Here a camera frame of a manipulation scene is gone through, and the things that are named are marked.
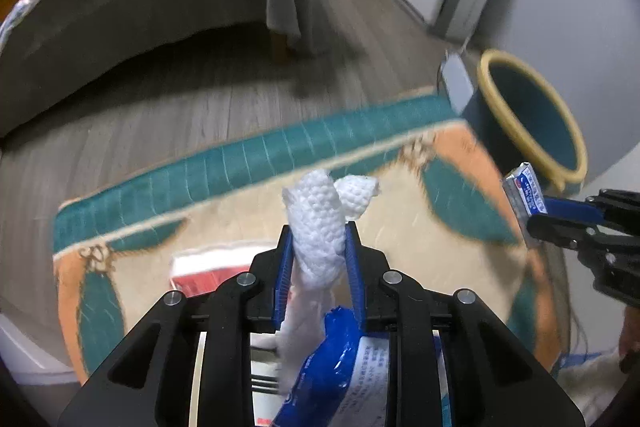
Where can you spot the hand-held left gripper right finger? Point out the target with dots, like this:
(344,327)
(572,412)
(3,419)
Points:
(353,274)

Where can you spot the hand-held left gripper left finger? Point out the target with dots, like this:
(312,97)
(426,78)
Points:
(284,274)

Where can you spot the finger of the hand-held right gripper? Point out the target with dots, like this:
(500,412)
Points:
(570,208)
(555,229)

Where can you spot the small blue white packet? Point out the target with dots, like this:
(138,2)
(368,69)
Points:
(525,192)

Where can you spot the white knitted cloth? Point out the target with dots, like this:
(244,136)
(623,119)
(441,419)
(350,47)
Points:
(317,227)

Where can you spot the teal bin with yellow rim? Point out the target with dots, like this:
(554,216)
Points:
(530,122)

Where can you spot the red and white package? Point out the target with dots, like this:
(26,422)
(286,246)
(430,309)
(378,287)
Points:
(200,277)

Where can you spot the blue plastic wrapper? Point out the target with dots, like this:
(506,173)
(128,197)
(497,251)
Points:
(330,357)

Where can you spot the teal and orange patterned mat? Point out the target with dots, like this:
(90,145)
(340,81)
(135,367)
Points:
(450,207)

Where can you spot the white power adapter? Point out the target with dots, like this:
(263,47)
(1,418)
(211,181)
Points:
(456,82)

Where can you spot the wooden bed leg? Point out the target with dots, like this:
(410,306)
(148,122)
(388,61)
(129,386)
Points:
(279,48)

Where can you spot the white plastic box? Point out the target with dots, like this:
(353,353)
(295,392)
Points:
(30,357)

